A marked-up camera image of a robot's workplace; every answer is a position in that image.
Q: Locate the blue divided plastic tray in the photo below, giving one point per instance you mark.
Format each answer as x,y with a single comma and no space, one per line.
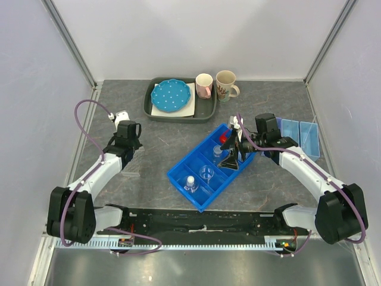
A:
197,176

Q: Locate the grey cable duct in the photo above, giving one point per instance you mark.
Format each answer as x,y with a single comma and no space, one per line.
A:
116,243

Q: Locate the round glass flask white stopper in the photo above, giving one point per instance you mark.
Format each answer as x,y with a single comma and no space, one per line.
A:
191,185

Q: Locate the blue polka dot plate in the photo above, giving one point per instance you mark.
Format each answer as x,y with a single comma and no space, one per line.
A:
171,95

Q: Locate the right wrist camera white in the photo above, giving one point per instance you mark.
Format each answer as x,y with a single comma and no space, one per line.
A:
233,123

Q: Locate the pink mug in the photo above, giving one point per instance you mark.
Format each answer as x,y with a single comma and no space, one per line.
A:
204,83

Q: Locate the beige patterned mug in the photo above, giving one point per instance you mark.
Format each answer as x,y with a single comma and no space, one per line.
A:
226,88

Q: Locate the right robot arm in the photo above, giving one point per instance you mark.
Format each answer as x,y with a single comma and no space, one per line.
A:
341,211

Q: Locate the purple and blue organizer bins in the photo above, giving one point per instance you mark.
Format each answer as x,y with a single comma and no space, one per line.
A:
297,131

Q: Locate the grey plastic tray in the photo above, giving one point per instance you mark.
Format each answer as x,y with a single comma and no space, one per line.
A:
204,108

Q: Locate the white wash bottle red cap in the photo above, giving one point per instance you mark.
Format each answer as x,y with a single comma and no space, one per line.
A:
224,136

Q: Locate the white square plate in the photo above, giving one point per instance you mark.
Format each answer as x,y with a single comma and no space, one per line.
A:
188,110

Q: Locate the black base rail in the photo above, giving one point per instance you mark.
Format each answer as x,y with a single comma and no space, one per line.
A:
192,226

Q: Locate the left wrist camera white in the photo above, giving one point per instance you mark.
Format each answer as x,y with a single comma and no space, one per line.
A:
121,116

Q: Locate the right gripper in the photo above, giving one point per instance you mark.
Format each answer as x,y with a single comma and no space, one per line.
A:
230,161

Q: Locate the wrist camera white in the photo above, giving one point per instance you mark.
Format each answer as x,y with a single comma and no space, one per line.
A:
121,116
233,123

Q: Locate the clear glass beaker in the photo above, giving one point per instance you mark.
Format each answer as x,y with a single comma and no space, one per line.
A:
206,173

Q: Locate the glass stoppered bottle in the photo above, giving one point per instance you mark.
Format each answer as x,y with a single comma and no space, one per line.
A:
217,155

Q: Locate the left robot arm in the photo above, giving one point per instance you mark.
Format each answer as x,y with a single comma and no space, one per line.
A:
72,217

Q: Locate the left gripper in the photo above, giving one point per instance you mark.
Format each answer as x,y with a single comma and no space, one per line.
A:
137,144

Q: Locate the clear glass stirring rod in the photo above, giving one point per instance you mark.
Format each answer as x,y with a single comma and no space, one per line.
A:
310,128

